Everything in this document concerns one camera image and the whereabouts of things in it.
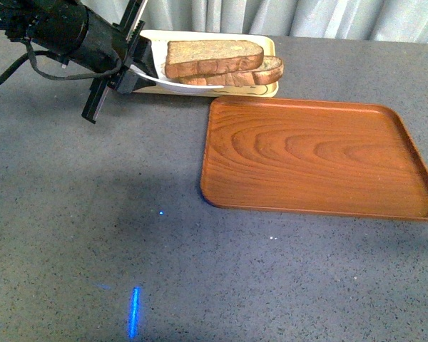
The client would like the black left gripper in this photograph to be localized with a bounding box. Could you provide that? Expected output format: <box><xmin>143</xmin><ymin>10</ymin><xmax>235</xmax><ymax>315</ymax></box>
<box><xmin>82</xmin><ymin>1</ymin><xmax>158</xmax><ymax>123</ymax></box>

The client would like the white round plate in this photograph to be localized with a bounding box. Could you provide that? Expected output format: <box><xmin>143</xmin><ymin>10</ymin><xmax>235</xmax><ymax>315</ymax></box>
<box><xmin>129</xmin><ymin>39</ymin><xmax>225</xmax><ymax>95</ymax></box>

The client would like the bread slice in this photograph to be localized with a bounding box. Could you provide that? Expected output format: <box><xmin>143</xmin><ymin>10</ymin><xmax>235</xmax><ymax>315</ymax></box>
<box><xmin>178</xmin><ymin>56</ymin><xmax>284</xmax><ymax>86</ymax></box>
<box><xmin>164</xmin><ymin>40</ymin><xmax>264</xmax><ymax>78</ymax></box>

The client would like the yellow bear tray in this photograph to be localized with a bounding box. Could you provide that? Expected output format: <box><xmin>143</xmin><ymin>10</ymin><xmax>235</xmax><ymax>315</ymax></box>
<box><xmin>135</xmin><ymin>30</ymin><xmax>279</xmax><ymax>98</ymax></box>

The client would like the brown wooden tray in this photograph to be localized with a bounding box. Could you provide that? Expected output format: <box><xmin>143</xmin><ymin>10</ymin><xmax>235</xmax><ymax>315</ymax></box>
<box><xmin>200</xmin><ymin>96</ymin><xmax>428</xmax><ymax>221</ymax></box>

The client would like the grey curtain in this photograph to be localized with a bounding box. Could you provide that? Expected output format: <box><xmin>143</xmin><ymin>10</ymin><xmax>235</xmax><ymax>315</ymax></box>
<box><xmin>78</xmin><ymin>0</ymin><xmax>428</xmax><ymax>44</ymax></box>

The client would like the black cable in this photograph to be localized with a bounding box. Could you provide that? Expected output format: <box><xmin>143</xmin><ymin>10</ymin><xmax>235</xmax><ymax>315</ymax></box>
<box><xmin>0</xmin><ymin>38</ymin><xmax>123</xmax><ymax>94</ymax></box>

